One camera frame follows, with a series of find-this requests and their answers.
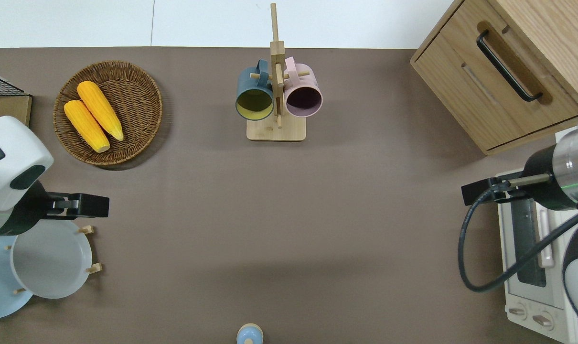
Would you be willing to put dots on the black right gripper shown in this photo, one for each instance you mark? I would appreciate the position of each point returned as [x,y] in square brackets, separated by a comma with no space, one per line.
[544,196]

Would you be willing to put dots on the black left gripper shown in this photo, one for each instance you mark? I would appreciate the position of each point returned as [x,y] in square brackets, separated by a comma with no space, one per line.
[28,215]

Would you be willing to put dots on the gray plate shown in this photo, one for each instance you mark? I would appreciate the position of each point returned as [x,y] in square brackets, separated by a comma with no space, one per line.
[50,260]

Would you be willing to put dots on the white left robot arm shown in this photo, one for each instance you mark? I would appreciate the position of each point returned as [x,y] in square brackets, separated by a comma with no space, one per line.
[12,157]

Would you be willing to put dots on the low wooden plate rack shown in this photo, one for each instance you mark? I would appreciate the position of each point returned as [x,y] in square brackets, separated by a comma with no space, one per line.
[89,230]

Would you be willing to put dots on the white toaster oven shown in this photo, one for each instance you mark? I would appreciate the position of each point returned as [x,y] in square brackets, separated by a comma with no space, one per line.
[523,296]

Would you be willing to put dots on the yellow corn cob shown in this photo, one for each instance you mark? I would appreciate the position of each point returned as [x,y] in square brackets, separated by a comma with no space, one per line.
[100,110]
[86,126]

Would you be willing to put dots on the wooden drawer cabinet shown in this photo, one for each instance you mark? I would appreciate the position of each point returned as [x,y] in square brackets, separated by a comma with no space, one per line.
[461,95]

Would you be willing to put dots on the brown wicker basket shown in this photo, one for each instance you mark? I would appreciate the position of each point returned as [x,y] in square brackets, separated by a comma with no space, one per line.
[136,95]

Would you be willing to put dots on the dark blue mug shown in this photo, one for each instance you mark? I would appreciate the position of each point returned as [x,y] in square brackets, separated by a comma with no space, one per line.
[254,105]

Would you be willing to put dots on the blue dome call bell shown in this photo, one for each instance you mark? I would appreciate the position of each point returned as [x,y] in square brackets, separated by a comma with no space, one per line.
[249,334]

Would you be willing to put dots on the pink mug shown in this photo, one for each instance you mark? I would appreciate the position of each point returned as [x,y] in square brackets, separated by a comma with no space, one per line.
[303,98]

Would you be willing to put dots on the wooden mug tree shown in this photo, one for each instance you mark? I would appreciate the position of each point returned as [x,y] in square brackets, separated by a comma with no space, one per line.
[277,131]

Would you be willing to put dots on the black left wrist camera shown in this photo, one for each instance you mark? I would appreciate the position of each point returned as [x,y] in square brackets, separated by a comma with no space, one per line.
[93,205]

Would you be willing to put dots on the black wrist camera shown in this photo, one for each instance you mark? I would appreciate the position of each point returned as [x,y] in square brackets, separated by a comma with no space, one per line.
[93,205]
[475,191]

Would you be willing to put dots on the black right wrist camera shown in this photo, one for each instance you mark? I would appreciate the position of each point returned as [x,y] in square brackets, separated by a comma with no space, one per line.
[475,191]

